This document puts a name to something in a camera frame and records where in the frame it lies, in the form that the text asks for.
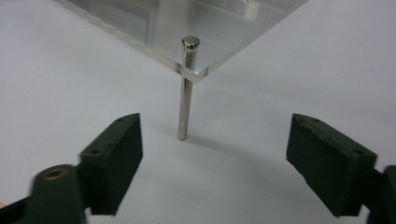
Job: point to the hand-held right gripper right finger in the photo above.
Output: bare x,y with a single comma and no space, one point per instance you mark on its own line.
330,165

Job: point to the clear acrylic photo frame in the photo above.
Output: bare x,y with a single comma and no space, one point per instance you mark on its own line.
186,28

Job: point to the silver metal frame pin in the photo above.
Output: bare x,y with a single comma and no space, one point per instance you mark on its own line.
185,102

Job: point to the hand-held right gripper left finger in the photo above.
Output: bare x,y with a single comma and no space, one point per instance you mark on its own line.
112,161

